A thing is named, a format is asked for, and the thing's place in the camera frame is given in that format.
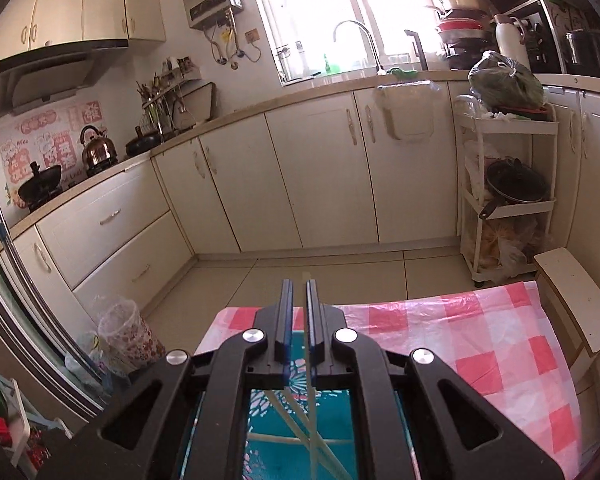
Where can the white hanging bin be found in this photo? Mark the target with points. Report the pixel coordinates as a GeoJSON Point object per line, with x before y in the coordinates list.
{"type": "Point", "coordinates": [410, 110]}

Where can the pink checked tablecloth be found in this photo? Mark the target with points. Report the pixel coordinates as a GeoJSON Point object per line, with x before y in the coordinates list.
{"type": "Point", "coordinates": [480, 340]}

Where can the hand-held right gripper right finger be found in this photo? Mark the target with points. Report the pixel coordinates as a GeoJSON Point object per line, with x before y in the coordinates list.
{"type": "Point", "coordinates": [313, 341]}

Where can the pale wooden chopstick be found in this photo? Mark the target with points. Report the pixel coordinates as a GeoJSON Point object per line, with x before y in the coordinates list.
{"type": "Point", "coordinates": [280, 441]}
{"type": "Point", "coordinates": [290, 425]}

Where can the crumpled plastic bags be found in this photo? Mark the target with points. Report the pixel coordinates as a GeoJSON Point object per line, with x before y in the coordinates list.
{"type": "Point", "coordinates": [505, 245]}

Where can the teal perforated utensil holder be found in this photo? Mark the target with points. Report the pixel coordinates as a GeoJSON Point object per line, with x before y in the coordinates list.
{"type": "Point", "coordinates": [332, 417]}

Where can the mop pole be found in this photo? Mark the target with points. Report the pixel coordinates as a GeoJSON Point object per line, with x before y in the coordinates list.
{"type": "Point", "coordinates": [0, 220]}

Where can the white wooden stool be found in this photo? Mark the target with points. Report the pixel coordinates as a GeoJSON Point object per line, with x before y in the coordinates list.
{"type": "Point", "coordinates": [570, 285]}

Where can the cream upper cabinets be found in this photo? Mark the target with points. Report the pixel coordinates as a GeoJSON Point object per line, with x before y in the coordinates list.
{"type": "Point", "coordinates": [105, 10]}

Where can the steel pot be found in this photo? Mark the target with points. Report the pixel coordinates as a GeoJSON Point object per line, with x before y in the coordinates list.
{"type": "Point", "coordinates": [582, 47]}

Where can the chrome kitchen faucet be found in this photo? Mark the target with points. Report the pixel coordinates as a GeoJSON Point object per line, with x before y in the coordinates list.
{"type": "Point", "coordinates": [377, 62]}

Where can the white trolley rack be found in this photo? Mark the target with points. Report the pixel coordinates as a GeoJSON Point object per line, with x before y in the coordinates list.
{"type": "Point", "coordinates": [505, 126]}

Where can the cream base cabinets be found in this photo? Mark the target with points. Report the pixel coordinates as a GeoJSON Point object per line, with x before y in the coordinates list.
{"type": "Point", "coordinates": [305, 175]}

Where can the black wok with lid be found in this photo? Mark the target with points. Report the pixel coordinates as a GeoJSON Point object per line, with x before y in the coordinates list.
{"type": "Point", "coordinates": [40, 185]}

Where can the black frying pan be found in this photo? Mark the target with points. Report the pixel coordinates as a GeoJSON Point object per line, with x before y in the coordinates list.
{"type": "Point", "coordinates": [517, 182]}

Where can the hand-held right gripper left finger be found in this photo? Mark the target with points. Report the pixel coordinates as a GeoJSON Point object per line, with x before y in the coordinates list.
{"type": "Point", "coordinates": [286, 341]}

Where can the pink backsplash sticker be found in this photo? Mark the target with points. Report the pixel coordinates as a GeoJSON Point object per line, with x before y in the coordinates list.
{"type": "Point", "coordinates": [55, 135]}

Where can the clear plastic bag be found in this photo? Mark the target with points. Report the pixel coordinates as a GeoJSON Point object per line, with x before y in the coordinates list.
{"type": "Point", "coordinates": [80, 360]}

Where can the white thermos jug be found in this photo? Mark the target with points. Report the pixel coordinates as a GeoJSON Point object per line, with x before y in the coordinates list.
{"type": "Point", "coordinates": [510, 40]}

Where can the wall utensil rack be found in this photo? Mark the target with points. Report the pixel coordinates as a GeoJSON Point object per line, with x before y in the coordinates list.
{"type": "Point", "coordinates": [155, 102]}

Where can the wall outlet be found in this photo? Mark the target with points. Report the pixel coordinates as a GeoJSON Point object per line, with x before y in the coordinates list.
{"type": "Point", "coordinates": [252, 36]}

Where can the red pot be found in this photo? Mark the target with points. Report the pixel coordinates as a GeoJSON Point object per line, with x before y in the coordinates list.
{"type": "Point", "coordinates": [462, 27]}

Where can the white plastic rack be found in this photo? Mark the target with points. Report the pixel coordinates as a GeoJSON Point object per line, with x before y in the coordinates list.
{"type": "Point", "coordinates": [20, 410]}

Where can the steel kettle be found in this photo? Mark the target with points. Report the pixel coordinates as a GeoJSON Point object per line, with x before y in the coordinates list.
{"type": "Point", "coordinates": [98, 152]}

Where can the bag of green vegetables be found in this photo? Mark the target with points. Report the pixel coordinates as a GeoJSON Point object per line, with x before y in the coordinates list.
{"type": "Point", "coordinates": [505, 82]}

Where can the range hood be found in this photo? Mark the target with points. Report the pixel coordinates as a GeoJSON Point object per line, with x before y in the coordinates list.
{"type": "Point", "coordinates": [45, 75]}

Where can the floral trash bin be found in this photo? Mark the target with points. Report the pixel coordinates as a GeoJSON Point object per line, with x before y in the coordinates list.
{"type": "Point", "coordinates": [130, 340]}

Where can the kitchen window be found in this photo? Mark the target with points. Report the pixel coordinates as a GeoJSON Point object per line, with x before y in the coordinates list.
{"type": "Point", "coordinates": [330, 0]}

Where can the green bottle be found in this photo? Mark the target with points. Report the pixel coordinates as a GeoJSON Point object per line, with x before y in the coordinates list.
{"type": "Point", "coordinates": [327, 64]}

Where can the black tap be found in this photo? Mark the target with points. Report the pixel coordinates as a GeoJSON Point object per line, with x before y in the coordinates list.
{"type": "Point", "coordinates": [420, 55]}

